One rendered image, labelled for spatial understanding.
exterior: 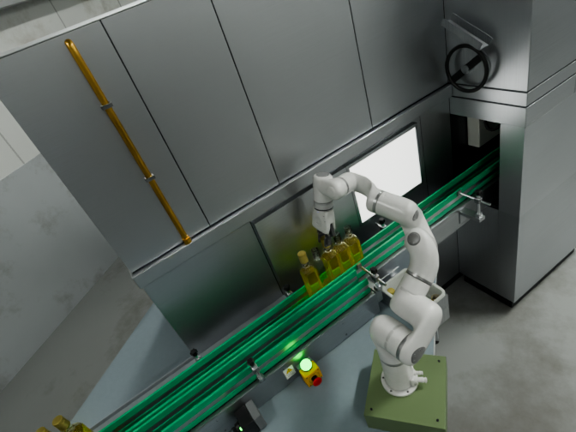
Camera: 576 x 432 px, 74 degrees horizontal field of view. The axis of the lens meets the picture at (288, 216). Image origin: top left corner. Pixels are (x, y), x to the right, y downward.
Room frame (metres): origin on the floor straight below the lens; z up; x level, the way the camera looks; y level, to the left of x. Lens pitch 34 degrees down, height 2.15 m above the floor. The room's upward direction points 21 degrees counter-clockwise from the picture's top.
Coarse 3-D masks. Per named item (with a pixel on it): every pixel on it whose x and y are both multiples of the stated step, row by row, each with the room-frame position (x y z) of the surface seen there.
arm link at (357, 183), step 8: (344, 176) 1.19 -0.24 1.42; (352, 176) 1.20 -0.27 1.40; (360, 176) 1.19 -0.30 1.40; (352, 184) 1.17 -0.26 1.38; (360, 184) 1.17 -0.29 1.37; (368, 184) 1.14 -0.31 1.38; (360, 192) 1.18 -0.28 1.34; (368, 192) 1.13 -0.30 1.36; (376, 192) 1.05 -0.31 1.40; (368, 200) 1.04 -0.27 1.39; (376, 200) 1.02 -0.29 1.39; (368, 208) 1.04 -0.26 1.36
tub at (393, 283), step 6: (402, 270) 1.20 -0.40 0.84; (396, 276) 1.18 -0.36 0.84; (402, 276) 1.18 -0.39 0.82; (390, 282) 1.16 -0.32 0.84; (396, 282) 1.17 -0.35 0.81; (384, 288) 1.14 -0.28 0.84; (396, 288) 1.16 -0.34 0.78; (432, 288) 1.06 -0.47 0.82; (438, 288) 1.03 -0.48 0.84; (390, 294) 1.09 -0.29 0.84; (432, 294) 1.06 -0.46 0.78; (438, 294) 1.03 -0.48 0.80; (444, 294) 1.00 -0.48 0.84; (438, 300) 0.98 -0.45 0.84
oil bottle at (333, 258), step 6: (324, 252) 1.21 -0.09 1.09; (330, 252) 1.20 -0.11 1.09; (336, 252) 1.20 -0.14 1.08; (330, 258) 1.18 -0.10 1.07; (336, 258) 1.19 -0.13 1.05; (330, 264) 1.18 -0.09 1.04; (336, 264) 1.19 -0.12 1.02; (336, 270) 1.19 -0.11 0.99; (342, 270) 1.20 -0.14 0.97; (336, 276) 1.18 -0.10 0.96
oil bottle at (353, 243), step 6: (354, 234) 1.25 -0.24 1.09; (348, 240) 1.23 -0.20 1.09; (354, 240) 1.23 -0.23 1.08; (354, 246) 1.22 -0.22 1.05; (360, 246) 1.23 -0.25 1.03; (354, 252) 1.22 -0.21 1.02; (360, 252) 1.23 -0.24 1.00; (354, 258) 1.22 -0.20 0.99; (360, 258) 1.23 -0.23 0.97; (354, 264) 1.22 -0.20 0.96
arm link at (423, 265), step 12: (420, 228) 0.87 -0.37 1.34; (408, 240) 0.86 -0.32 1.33; (420, 240) 0.83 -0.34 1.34; (432, 240) 0.82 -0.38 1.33; (420, 252) 0.81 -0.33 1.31; (432, 252) 0.80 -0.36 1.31; (420, 264) 0.79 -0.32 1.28; (432, 264) 0.78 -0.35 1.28; (420, 276) 0.77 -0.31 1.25; (432, 276) 0.77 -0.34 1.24
